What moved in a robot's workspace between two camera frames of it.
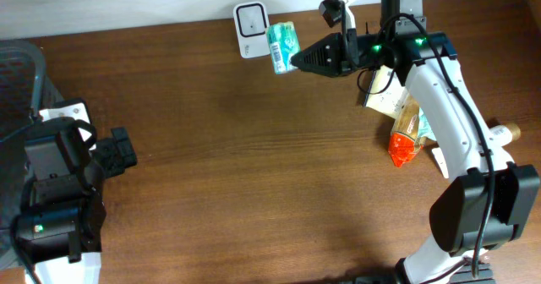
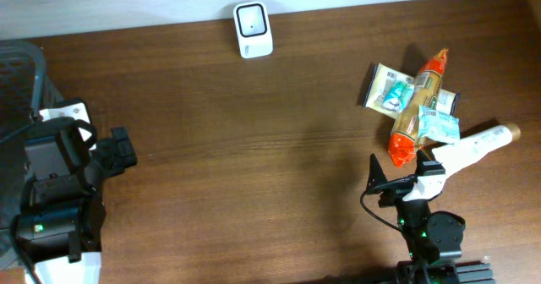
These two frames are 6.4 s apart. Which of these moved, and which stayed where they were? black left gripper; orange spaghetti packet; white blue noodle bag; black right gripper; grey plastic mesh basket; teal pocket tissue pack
Moved: teal pocket tissue pack; black right gripper
Stayed: orange spaghetti packet; white blue noodle bag; black left gripper; grey plastic mesh basket
